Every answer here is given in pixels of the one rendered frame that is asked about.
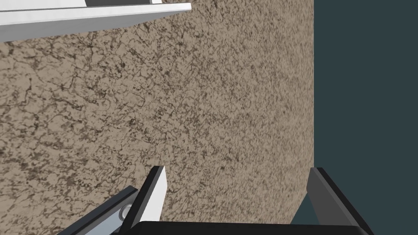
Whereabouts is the white flat panel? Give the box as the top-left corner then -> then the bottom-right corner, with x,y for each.
0,0 -> 192,43

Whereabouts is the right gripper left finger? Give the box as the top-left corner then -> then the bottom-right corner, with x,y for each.
118,165 -> 168,234

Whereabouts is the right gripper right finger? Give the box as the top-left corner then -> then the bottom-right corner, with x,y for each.
306,166 -> 374,230

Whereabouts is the dark grey flat bar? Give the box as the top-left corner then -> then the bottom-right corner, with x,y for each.
57,186 -> 139,235

